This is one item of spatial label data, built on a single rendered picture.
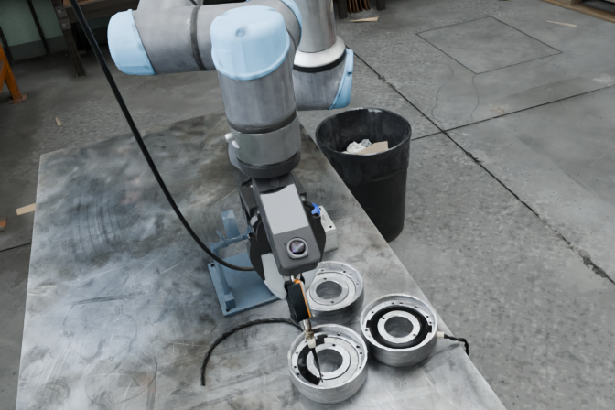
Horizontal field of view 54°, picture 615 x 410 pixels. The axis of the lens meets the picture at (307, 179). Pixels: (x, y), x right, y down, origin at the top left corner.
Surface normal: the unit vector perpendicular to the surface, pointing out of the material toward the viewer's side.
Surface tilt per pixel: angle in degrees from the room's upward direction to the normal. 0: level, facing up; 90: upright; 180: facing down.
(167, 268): 0
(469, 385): 0
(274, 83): 90
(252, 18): 0
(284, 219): 29
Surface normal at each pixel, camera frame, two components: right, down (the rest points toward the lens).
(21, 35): 0.32, 0.51
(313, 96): -0.07, 0.71
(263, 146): 0.03, 0.56
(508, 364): -0.11, -0.83
